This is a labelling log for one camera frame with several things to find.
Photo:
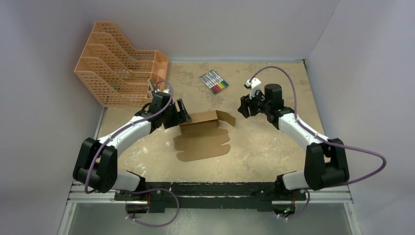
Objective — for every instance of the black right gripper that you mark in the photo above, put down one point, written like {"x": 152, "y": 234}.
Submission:
{"x": 248, "y": 105}

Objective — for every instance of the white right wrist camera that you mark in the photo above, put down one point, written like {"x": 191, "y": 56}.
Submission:
{"x": 254, "y": 85}

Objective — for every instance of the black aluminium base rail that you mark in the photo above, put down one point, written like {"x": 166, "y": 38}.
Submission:
{"x": 259, "y": 196}

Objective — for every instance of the orange plastic file rack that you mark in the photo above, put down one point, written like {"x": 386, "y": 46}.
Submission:
{"x": 115, "y": 72}

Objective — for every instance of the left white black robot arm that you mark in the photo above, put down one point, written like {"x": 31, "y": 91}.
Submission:
{"x": 97, "y": 162}

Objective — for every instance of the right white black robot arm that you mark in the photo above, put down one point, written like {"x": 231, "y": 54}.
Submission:
{"x": 325, "y": 163}

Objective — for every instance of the brown cardboard box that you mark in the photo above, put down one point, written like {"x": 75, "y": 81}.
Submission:
{"x": 202, "y": 138}

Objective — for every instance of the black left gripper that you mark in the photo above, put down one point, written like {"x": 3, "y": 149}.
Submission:
{"x": 179, "y": 117}

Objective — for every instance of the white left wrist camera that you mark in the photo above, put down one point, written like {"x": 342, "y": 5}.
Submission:
{"x": 167, "y": 91}

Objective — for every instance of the pack of coloured markers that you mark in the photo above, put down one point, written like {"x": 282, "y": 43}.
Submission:
{"x": 214, "y": 81}

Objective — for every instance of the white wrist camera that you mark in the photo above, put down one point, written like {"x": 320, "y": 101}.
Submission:
{"x": 254, "y": 85}
{"x": 167, "y": 91}

